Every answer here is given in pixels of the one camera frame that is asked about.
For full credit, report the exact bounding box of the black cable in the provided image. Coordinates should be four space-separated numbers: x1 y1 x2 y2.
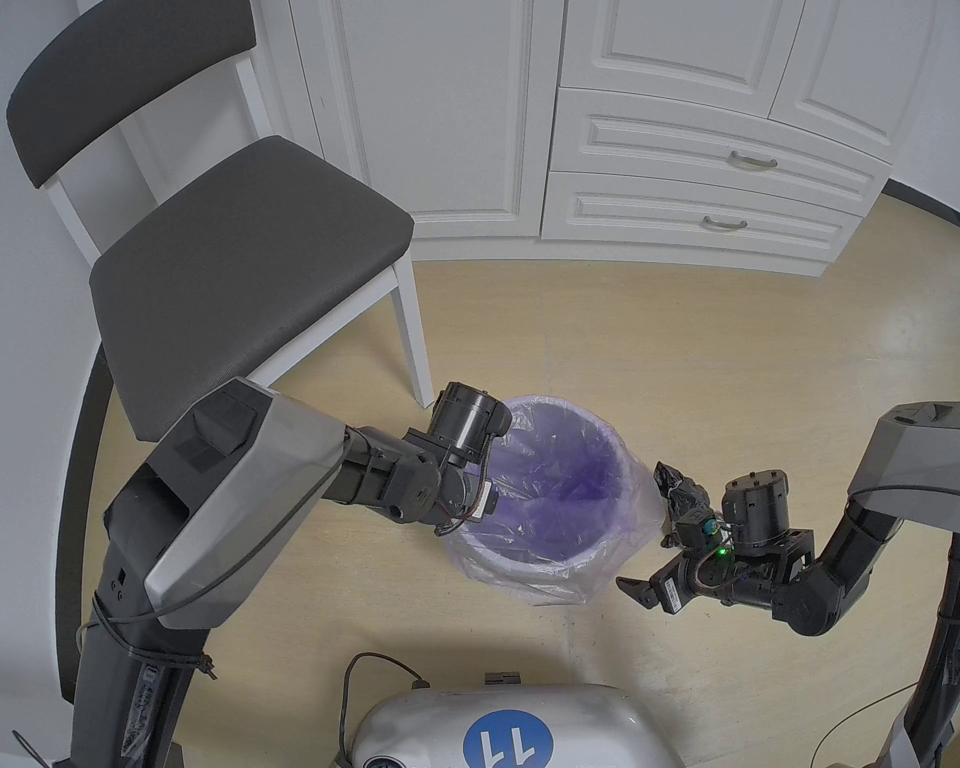
813 682 925 768
339 652 430 768

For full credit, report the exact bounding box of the white wardrobe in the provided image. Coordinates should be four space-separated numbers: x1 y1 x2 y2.
251 0 948 280

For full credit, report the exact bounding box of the purple plastic bag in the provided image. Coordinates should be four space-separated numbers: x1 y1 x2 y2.
444 393 669 607

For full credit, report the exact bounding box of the crumpled black plastic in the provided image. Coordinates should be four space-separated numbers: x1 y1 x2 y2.
652 461 714 552

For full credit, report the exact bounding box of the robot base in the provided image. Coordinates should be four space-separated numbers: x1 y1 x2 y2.
351 672 687 768

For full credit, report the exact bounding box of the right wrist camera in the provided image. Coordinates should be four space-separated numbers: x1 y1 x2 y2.
673 504 727 555

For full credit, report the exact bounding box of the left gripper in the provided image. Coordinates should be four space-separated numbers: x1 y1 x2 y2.
437 468 502 537

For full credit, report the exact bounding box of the grey cushioned white chair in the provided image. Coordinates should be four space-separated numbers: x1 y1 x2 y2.
6 0 436 445

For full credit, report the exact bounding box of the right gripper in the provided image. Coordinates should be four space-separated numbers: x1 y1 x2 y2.
616 555 751 616

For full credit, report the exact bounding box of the white trash bin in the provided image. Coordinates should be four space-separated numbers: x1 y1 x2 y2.
453 395 640 594

